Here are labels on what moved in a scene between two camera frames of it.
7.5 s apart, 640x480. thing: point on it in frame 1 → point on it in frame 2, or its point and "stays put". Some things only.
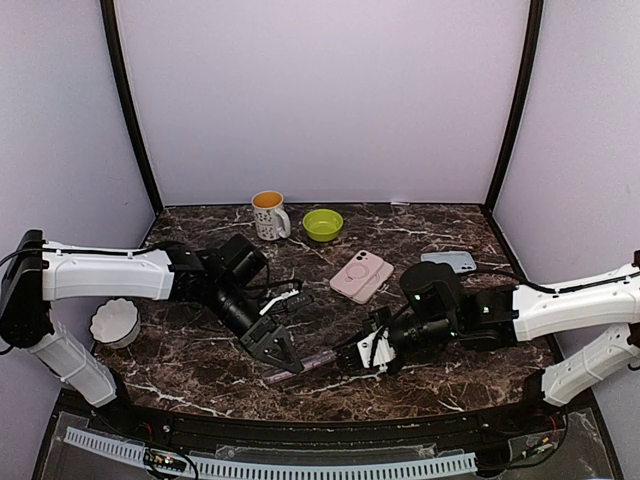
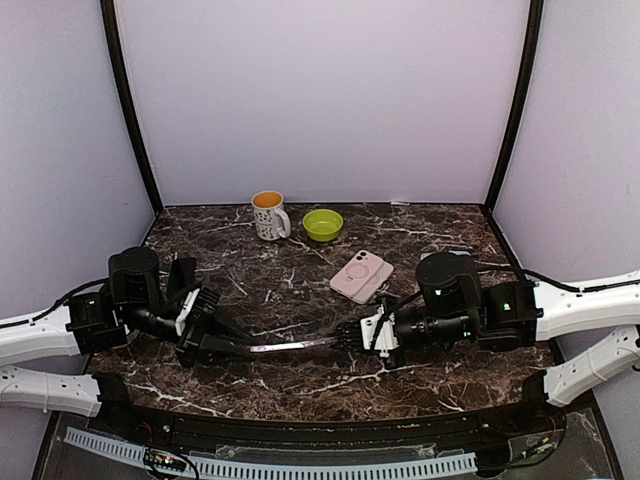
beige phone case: [383, 274] stays put
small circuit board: [164, 460] stays put
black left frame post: [113, 39] stays put
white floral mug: [271, 220] stays put
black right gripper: [368, 334] → [392, 363]
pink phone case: [355, 273] stays put
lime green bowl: [322, 225] stays put
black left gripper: [257, 333] → [211, 350]
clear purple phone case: [277, 375] → [274, 346]
